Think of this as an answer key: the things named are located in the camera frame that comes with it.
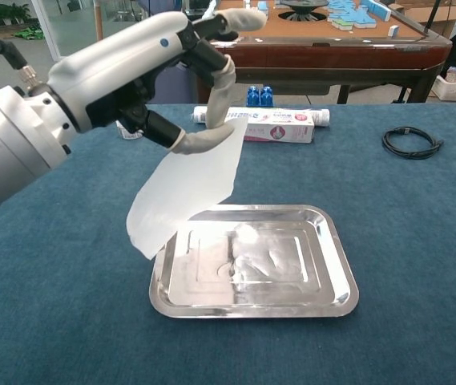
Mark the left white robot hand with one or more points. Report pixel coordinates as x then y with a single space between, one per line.
123 56

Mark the white paper sheet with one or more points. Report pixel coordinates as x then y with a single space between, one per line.
187 188

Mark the shiny metal tray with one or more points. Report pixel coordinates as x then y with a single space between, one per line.
271 280

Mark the wooden pole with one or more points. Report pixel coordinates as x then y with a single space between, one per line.
99 20

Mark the clear round toothpick jar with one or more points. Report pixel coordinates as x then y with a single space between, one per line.
131 135

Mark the green leafy pile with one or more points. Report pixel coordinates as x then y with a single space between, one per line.
31 33

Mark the blue bottle pack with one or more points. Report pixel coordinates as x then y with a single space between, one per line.
259 96

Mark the blue topped mahjong tile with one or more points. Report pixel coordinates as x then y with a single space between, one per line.
262 5

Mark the white toothpaste box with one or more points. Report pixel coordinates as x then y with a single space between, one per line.
283 132

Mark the white rolled bag tube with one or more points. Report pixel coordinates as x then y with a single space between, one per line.
320 116

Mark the brown mahjong table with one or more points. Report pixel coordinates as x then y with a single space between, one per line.
332 56

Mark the blue mahjong tile pile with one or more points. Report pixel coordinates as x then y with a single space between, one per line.
348 18

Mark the blue mahjong tile row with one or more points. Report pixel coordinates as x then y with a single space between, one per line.
380 12

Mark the white blue mahjong tile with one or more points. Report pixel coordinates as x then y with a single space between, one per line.
393 31

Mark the blue felt table cloth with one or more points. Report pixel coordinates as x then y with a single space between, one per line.
372 240

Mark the thin black pole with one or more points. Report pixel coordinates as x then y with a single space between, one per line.
432 18

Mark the cardboard box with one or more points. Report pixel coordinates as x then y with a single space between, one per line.
448 14

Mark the white blue small carton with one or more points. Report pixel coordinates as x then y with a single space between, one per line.
454 74

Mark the white glass partition frame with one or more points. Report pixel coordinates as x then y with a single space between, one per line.
43 20

